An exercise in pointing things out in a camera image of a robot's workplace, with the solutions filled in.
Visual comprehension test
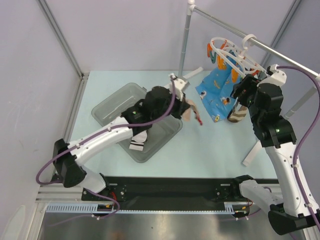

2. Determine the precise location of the blue cartoon print sock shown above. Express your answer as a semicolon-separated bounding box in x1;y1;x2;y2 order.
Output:
195;66;242;123

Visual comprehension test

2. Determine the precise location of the white slotted cable duct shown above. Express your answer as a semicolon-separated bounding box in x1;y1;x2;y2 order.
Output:
46;202;116;214

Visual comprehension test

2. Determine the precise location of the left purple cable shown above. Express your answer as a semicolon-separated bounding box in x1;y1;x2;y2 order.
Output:
36;76;176;221

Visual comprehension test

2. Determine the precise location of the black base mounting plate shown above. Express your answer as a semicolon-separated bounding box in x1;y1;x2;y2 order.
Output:
80;175;278;212

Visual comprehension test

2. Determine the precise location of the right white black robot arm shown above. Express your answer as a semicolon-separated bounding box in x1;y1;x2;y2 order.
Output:
230;74;320;235

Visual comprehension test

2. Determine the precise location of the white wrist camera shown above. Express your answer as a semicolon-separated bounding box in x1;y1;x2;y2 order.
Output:
166;73;190;102
257;64;287;87

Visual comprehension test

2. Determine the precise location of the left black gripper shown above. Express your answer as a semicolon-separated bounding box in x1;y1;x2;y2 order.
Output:
151;89;190;122

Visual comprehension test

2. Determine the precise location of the brown striped sock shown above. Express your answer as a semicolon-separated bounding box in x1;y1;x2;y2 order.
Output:
227;101;248;123

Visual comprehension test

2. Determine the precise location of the orange clothes clip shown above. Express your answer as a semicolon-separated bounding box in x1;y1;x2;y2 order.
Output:
231;69;239;83
207;43;213;58
217;55;227;70

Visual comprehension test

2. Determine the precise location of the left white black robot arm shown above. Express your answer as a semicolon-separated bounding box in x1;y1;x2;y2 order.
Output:
53;86;191;200

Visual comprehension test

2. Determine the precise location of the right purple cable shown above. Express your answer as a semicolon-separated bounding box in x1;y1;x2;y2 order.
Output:
276;65;320;240

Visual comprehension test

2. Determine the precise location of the white metal drying rack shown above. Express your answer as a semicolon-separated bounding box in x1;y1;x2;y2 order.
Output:
178;0;320;167

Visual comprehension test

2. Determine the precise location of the white black striped sock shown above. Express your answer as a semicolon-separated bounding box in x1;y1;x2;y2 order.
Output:
129;141;145;152

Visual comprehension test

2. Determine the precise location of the purple cable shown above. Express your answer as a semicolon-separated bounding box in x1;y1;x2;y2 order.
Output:
36;76;176;221
276;65;320;240

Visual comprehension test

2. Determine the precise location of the white round clip hanger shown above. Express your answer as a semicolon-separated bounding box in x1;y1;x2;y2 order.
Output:
209;34;267;78

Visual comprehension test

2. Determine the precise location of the clear grey plastic bin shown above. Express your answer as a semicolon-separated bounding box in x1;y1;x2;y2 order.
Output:
91;83;183;163

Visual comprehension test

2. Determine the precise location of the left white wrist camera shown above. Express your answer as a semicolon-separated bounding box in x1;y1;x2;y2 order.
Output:
166;73;190;102

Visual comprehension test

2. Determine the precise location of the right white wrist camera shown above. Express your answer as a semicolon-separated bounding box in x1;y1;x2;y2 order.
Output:
257;64;287;87

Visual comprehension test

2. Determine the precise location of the teal clothes clip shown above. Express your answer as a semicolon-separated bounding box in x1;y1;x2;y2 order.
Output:
208;51;217;64

